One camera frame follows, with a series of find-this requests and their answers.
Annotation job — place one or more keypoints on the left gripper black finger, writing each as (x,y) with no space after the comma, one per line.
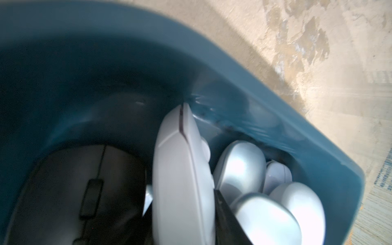
(228,229)

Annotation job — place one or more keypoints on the white mouse with logo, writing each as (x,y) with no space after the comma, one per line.
(183,207)

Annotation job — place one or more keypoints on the silver grey mouse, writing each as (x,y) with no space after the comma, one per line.
(241,169)

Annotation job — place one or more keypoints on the small white mouse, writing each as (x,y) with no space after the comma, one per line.
(276,175)

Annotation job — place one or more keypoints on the teal storage box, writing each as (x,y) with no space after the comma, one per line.
(86,73)

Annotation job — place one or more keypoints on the black mouse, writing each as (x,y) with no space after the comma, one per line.
(91,195)

